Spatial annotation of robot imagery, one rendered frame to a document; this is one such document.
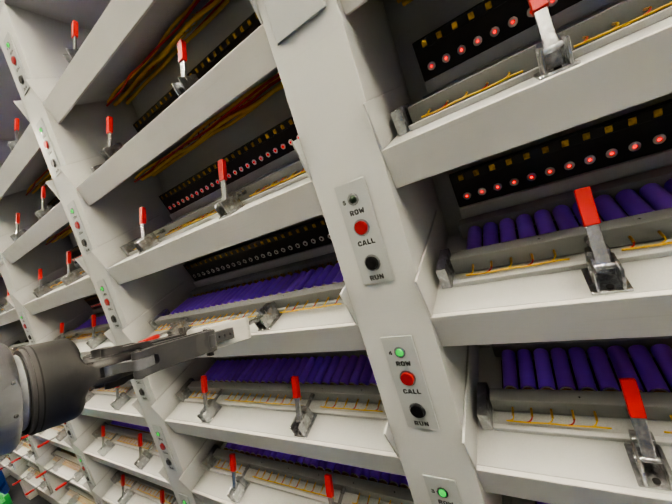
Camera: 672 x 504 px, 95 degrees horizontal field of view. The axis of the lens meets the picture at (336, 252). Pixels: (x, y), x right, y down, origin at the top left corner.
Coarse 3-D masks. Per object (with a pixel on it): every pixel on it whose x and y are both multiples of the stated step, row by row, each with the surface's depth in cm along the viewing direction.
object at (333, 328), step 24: (264, 264) 69; (168, 312) 78; (288, 312) 51; (312, 312) 48; (336, 312) 44; (144, 336) 74; (264, 336) 49; (288, 336) 47; (312, 336) 44; (336, 336) 42; (360, 336) 40
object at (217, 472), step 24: (216, 456) 78; (240, 456) 74; (264, 456) 72; (288, 456) 69; (192, 480) 76; (216, 480) 74; (240, 480) 68; (264, 480) 68; (288, 480) 66; (312, 480) 62; (336, 480) 59; (360, 480) 57; (384, 480) 56
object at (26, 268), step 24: (0, 144) 112; (24, 192) 115; (48, 192) 120; (0, 216) 108; (24, 216) 113; (24, 264) 110; (48, 264) 116; (72, 264) 122; (24, 312) 108; (48, 312) 113; (72, 312) 119; (72, 432) 113; (96, 480) 114
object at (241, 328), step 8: (232, 320) 43; (240, 320) 44; (208, 328) 40; (216, 328) 40; (224, 328) 41; (240, 328) 43; (248, 328) 45; (240, 336) 43; (248, 336) 44; (224, 344) 41
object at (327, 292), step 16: (320, 288) 48; (336, 288) 46; (224, 304) 62; (240, 304) 58; (256, 304) 55; (288, 304) 51; (336, 304) 45; (160, 320) 73; (176, 320) 70; (192, 320) 67; (224, 320) 58
